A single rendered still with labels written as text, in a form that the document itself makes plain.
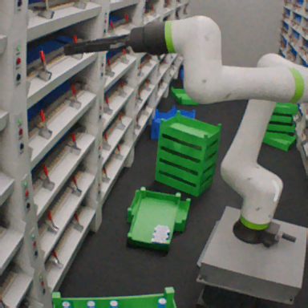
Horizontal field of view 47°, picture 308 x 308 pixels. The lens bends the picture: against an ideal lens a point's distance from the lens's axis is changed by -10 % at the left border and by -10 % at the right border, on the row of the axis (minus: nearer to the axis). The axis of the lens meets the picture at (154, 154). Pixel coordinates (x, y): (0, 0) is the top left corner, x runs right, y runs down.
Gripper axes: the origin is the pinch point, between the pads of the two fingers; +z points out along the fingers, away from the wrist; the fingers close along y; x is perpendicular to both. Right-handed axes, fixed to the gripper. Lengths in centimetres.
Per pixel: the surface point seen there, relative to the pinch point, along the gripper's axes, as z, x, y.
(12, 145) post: 12.5, -18.3, -24.9
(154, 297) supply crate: -22, -56, -37
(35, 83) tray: 13.0, -7.5, -5.1
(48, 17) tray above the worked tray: 7.4, 11.2, -0.9
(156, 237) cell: -3, -98, 42
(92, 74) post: 15, -19, 45
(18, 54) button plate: 7.5, 4.3, -20.6
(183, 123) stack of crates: -7, -73, 122
